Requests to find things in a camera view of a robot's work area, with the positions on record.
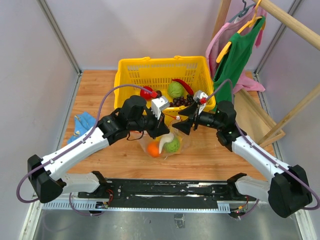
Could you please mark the yellow bell pepper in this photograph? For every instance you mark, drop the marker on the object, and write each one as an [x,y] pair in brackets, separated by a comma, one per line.
[179,136]

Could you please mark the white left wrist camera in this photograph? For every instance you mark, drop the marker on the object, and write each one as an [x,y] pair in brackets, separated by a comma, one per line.
[158,105]

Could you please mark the pink shirt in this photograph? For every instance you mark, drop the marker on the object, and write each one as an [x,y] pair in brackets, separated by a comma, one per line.
[219,40]

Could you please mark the clear zip top bag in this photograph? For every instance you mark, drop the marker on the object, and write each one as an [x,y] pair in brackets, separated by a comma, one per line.
[170,120]

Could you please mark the dark grape bunch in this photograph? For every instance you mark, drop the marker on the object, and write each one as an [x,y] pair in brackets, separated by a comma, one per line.
[179,101]

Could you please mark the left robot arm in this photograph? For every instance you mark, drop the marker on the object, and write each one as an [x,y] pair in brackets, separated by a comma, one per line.
[48,175]

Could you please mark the grey hanger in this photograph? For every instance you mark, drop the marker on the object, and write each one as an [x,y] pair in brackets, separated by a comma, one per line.
[242,12]

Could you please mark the black grape bunch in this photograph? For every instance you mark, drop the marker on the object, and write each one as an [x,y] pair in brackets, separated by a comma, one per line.
[190,98]

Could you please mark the yellow plastic basket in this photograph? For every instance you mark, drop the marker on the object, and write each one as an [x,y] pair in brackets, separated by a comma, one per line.
[157,73]

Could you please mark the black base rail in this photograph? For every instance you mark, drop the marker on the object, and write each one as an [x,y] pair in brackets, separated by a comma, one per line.
[163,193]

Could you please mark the yellow hanger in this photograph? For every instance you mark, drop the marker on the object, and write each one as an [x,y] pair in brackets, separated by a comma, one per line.
[249,24]

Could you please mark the blue cloth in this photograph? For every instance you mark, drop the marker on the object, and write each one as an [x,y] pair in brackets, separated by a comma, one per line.
[83,123]

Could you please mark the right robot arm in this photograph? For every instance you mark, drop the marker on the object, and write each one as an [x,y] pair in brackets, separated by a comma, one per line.
[286,187]

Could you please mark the red apple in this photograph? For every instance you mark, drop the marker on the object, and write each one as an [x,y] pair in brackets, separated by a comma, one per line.
[146,92]

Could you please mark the white cable duct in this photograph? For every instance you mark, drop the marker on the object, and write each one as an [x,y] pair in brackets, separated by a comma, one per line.
[96,207]

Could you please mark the orange fruit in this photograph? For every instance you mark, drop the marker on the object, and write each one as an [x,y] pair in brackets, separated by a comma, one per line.
[153,149]

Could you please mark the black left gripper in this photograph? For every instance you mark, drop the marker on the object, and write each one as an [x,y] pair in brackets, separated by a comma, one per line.
[160,128]

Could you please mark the green cabbage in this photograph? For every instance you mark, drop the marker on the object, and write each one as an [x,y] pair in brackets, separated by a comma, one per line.
[175,90]

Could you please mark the green sugar apple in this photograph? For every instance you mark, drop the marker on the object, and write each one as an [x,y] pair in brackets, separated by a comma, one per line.
[173,146]

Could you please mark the red chili pepper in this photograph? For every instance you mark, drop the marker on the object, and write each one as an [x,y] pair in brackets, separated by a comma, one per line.
[185,85]

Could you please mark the wooden clothes rack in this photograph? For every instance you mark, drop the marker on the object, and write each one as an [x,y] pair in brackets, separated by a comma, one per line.
[275,129]

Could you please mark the green tank top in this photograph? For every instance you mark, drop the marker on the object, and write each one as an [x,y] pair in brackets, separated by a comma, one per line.
[234,62]

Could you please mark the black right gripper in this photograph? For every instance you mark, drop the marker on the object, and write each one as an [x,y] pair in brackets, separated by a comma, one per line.
[190,112]

